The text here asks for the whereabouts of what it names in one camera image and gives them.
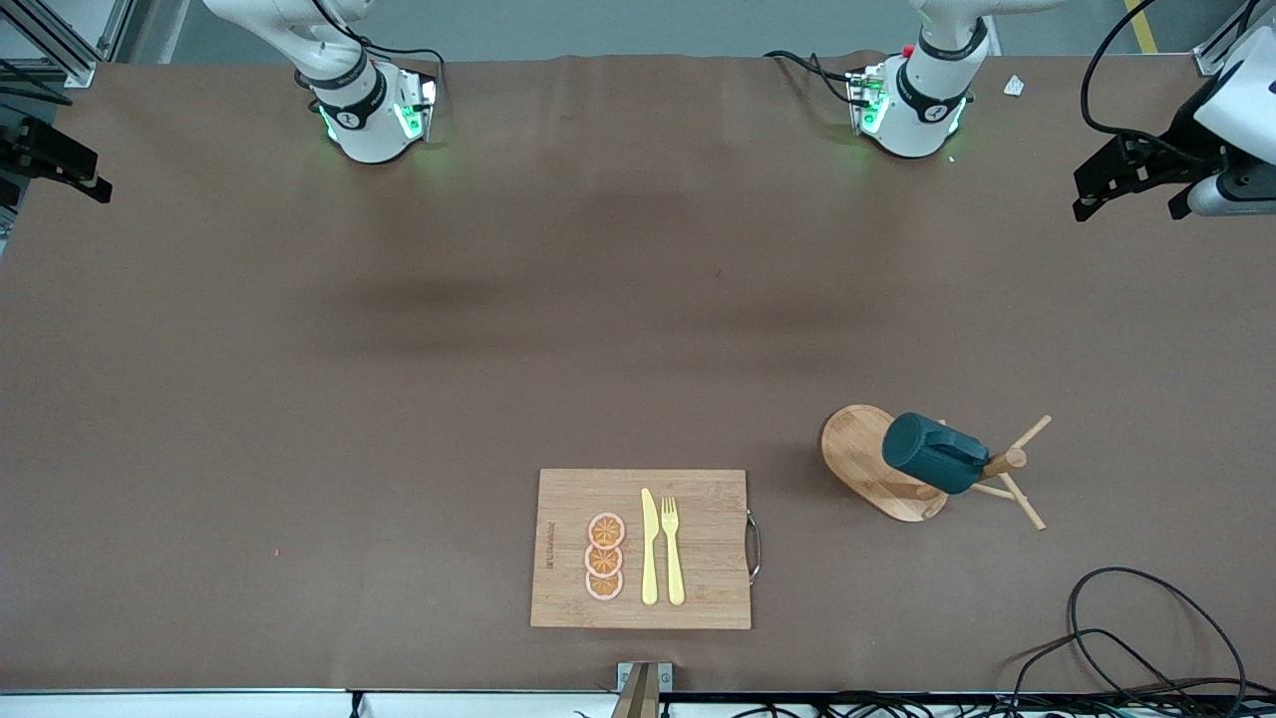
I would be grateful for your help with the yellow plastic fork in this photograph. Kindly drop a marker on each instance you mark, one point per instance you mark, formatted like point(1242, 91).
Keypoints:
point(673, 558)

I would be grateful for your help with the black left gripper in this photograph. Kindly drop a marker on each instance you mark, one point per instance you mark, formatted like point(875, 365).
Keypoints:
point(1182, 136)

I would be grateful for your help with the bamboo cutting board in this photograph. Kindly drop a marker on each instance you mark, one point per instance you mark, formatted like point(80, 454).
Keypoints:
point(698, 558)

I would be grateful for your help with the wooden mug tree stand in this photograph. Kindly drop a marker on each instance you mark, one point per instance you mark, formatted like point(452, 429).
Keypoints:
point(872, 454)

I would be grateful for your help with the aluminium frame profile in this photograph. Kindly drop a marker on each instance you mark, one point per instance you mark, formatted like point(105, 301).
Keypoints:
point(60, 50)
point(1231, 40)

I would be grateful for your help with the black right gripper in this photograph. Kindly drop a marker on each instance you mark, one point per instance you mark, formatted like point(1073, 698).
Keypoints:
point(22, 140)

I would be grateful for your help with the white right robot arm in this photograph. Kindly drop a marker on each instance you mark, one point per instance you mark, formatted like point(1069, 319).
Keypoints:
point(364, 115)

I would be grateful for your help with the brown table mat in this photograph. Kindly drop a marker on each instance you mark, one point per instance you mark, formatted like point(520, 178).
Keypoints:
point(399, 399)

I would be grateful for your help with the yellow plastic knife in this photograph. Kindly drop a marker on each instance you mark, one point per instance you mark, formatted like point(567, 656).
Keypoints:
point(649, 548)

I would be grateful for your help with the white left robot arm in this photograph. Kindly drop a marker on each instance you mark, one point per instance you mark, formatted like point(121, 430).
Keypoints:
point(922, 100)

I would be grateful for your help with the dark green cup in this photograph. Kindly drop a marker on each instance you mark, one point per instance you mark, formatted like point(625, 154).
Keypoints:
point(932, 454)

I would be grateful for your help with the small white paper scrap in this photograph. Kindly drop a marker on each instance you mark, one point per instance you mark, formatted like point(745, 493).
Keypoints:
point(1014, 86)

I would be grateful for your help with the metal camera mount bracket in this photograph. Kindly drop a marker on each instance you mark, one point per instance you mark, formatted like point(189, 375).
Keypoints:
point(643, 688)

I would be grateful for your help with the orange slice toy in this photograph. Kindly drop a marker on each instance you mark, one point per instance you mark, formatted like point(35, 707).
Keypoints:
point(606, 530)

